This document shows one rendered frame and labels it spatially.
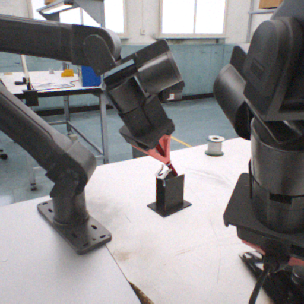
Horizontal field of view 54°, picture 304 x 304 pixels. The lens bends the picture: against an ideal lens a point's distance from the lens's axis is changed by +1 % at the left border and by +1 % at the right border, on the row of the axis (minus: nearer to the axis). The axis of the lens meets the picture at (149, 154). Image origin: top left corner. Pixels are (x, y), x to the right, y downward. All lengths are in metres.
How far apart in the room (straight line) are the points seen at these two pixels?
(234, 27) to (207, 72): 0.99
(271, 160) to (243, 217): 0.10
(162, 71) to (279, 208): 0.28
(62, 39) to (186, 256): 0.40
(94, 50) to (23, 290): 0.37
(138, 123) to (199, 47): 5.35
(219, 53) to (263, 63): 5.95
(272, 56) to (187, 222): 0.47
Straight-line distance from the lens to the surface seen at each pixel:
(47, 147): 0.54
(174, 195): 0.64
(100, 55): 0.47
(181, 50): 5.59
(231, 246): 0.57
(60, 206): 0.58
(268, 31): 0.19
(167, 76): 0.47
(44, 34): 0.50
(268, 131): 0.23
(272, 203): 0.27
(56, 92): 2.24
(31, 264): 0.55
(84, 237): 0.57
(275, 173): 0.24
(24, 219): 0.67
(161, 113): 0.52
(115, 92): 0.48
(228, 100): 0.28
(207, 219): 0.63
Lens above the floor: 1.09
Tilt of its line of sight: 21 degrees down
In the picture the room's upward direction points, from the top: straight up
